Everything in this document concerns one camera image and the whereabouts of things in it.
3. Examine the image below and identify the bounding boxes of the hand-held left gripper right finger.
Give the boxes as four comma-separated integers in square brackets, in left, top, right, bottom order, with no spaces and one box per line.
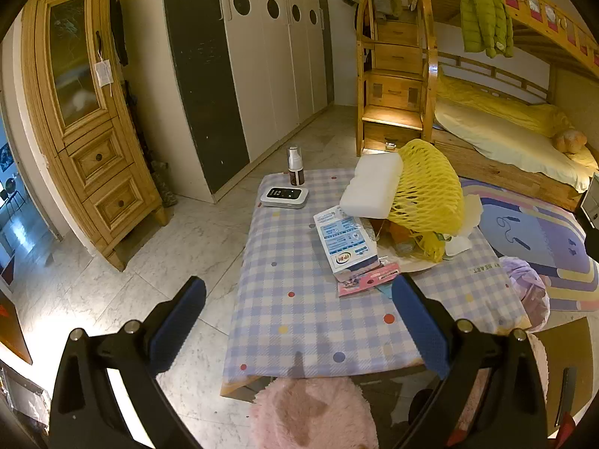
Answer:
[391,273,549,449]

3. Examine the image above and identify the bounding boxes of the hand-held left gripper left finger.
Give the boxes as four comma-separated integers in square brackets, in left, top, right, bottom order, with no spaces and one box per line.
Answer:
[49,276,207,449]

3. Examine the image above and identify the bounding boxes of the pink-labelled plastic sock packet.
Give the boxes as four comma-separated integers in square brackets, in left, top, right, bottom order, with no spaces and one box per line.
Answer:
[336,262,402,298]

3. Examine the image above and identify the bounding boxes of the purple plastic bag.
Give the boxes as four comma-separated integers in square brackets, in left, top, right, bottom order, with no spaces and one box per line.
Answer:
[498,256,550,333]

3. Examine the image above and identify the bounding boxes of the white and blue carton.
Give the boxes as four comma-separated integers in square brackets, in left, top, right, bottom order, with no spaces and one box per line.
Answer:
[313,206,380,276]

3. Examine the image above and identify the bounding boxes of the blue checkered tablecloth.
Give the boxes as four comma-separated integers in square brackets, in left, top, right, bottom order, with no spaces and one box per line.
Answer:
[220,167,532,398]

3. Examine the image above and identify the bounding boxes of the pink fluffy stool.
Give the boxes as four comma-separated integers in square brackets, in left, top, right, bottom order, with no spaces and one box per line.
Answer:
[250,376,380,449]

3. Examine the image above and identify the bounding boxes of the camouflage bag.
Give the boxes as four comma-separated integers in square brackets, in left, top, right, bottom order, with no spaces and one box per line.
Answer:
[150,159,179,207]

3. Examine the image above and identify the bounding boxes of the yellow foam net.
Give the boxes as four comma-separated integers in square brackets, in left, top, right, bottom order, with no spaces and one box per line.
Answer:
[386,139,466,263]

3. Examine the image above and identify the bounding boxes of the colourful play mat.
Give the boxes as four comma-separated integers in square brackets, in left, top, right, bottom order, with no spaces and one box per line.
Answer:
[461,178,599,312]

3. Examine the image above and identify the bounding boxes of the white foam block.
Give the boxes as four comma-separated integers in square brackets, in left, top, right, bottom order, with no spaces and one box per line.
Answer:
[339,153,404,220]

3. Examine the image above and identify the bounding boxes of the white digital clock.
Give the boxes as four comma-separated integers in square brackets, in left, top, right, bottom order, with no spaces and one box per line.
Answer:
[260,186,310,209]

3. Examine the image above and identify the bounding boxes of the wooden bunk bed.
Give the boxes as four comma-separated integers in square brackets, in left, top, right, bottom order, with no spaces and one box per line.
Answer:
[416,0,599,213]

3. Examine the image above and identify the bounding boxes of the wooden cabinet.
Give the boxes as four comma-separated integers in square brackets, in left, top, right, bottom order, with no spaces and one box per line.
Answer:
[21,0,169,272]

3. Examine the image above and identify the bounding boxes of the pale yellow quilt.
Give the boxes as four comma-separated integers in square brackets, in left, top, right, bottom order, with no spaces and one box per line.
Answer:
[433,100,599,192]

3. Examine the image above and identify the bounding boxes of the white appliance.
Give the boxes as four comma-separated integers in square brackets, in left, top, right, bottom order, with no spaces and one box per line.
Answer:
[580,173,599,230]

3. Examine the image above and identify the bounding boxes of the tan plush toy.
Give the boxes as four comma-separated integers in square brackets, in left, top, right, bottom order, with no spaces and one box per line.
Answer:
[553,128,588,154]

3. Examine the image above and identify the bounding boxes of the yellow blanket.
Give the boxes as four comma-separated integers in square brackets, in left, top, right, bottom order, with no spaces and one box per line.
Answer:
[437,68,576,138]

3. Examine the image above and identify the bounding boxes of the wooden stair drawers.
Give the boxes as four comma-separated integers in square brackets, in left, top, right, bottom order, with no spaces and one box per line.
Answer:
[354,0,438,157]

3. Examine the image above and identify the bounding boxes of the white wardrobe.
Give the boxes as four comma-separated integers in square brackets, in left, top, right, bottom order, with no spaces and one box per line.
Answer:
[161,0,334,204]

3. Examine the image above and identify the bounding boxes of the dark hanging clothes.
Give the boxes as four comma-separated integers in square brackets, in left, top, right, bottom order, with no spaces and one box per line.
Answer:
[110,0,129,67]

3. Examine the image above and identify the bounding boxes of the green puffer jacket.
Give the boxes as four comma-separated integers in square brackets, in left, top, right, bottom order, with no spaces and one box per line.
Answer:
[459,0,516,58]

